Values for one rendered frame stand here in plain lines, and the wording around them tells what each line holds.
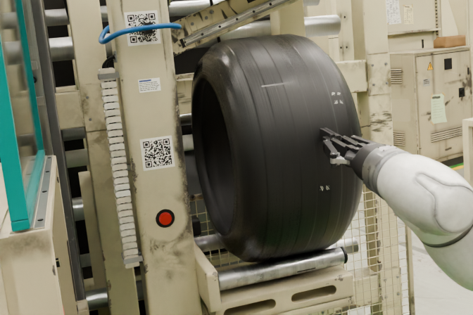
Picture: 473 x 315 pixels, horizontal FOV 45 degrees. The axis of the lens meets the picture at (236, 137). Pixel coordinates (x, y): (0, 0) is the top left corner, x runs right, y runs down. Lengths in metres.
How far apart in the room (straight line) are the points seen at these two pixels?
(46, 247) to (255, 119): 0.65
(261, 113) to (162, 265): 0.46
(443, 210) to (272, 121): 0.48
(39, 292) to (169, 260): 0.75
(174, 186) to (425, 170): 0.66
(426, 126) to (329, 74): 4.80
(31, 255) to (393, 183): 0.54
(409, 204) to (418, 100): 5.09
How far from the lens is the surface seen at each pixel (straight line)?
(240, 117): 1.23
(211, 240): 1.65
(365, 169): 1.01
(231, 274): 1.39
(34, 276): 0.68
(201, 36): 1.76
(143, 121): 1.33
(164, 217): 1.38
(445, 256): 0.99
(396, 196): 0.92
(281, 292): 1.41
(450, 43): 6.42
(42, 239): 0.67
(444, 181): 0.88
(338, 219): 1.34
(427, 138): 6.11
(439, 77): 6.20
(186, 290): 1.45
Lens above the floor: 1.44
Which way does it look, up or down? 9 degrees down
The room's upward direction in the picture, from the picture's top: 6 degrees counter-clockwise
